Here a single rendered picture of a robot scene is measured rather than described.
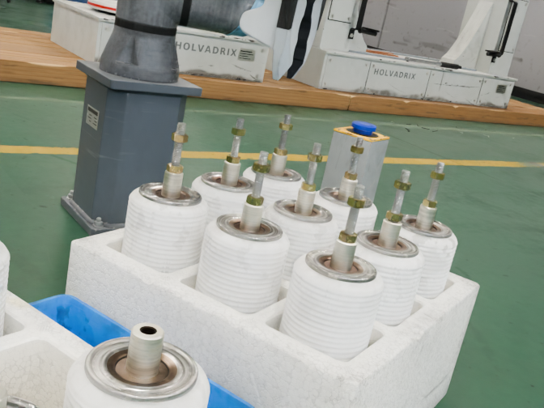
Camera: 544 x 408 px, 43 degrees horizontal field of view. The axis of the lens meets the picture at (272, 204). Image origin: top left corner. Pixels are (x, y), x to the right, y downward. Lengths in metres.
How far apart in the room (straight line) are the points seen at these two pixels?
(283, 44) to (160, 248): 0.28
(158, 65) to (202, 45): 1.74
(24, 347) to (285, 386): 0.25
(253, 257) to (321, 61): 2.76
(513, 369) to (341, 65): 2.48
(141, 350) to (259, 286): 0.31
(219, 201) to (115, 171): 0.47
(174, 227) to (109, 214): 0.56
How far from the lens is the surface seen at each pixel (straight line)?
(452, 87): 4.12
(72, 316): 0.87
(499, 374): 1.20
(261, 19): 0.71
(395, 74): 3.78
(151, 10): 1.33
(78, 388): 0.48
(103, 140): 1.34
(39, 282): 1.17
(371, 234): 0.85
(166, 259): 0.83
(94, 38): 2.89
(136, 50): 1.32
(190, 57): 3.05
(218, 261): 0.76
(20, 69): 2.72
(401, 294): 0.82
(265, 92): 3.19
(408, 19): 7.66
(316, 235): 0.85
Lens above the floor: 0.51
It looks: 17 degrees down
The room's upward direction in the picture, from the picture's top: 12 degrees clockwise
